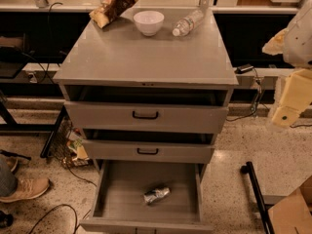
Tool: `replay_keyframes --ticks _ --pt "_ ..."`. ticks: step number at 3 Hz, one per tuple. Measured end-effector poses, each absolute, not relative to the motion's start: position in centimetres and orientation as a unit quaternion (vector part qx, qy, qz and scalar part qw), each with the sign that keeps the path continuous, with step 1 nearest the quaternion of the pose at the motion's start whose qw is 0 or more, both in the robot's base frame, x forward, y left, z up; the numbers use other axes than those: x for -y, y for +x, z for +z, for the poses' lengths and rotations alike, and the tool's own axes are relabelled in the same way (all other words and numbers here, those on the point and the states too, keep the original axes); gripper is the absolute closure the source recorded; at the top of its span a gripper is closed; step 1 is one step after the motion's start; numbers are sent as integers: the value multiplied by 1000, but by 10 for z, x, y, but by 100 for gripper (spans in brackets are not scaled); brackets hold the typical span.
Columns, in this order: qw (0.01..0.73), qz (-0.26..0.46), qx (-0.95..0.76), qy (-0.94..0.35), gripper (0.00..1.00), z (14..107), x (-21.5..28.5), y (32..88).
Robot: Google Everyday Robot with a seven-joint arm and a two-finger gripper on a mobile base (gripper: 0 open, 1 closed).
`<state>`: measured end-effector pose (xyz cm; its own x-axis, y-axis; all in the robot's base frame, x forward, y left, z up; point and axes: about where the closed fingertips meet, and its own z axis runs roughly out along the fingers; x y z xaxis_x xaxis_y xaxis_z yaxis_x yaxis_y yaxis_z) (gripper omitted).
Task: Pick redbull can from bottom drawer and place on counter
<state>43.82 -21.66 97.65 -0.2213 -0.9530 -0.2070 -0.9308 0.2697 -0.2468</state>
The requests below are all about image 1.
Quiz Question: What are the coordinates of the grey drawer cabinet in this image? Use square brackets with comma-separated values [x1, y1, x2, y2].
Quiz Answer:
[53, 6, 240, 168]

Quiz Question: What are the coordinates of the grey middle drawer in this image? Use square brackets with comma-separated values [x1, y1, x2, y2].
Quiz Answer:
[83, 130, 215, 164]

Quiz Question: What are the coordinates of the brown chip bag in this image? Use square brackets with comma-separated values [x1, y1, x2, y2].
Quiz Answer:
[89, 0, 138, 28]

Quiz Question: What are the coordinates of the grey drawer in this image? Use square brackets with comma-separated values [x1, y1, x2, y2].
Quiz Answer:
[80, 161, 213, 234]
[65, 86, 228, 134]
[83, 130, 215, 164]

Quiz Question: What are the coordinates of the black table leg frame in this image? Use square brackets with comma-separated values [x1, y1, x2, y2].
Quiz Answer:
[0, 97, 67, 158]

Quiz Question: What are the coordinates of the cardboard box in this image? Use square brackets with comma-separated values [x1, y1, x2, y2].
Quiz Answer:
[268, 176, 312, 234]

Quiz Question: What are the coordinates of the white bowl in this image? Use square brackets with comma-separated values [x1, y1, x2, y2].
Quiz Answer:
[134, 11, 165, 36]

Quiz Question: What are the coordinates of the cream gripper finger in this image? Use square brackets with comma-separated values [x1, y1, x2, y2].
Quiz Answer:
[272, 69, 312, 128]
[262, 28, 288, 56]

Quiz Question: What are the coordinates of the wire basket with items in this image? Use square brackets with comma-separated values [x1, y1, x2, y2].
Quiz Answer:
[50, 119, 90, 169]

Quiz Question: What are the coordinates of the clear plastic water bottle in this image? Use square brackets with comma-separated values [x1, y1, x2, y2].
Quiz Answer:
[173, 10, 204, 37]

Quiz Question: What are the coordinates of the black metal stand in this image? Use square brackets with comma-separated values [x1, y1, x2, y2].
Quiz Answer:
[240, 162, 275, 234]

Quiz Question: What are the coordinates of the tan sneaker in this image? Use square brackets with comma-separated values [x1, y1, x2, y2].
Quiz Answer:
[0, 177, 50, 203]

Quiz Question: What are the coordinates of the grey top drawer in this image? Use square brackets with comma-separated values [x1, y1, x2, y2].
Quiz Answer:
[65, 86, 228, 134]

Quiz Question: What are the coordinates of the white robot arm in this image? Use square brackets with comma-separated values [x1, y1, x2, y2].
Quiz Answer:
[262, 0, 312, 128]

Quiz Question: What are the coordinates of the grey bottom drawer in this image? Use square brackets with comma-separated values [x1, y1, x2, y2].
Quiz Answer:
[80, 161, 213, 234]

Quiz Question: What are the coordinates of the black floor cable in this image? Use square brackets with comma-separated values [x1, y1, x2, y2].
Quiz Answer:
[27, 166, 98, 234]

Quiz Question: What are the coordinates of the black power adapter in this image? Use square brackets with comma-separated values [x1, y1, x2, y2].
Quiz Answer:
[235, 64, 254, 74]

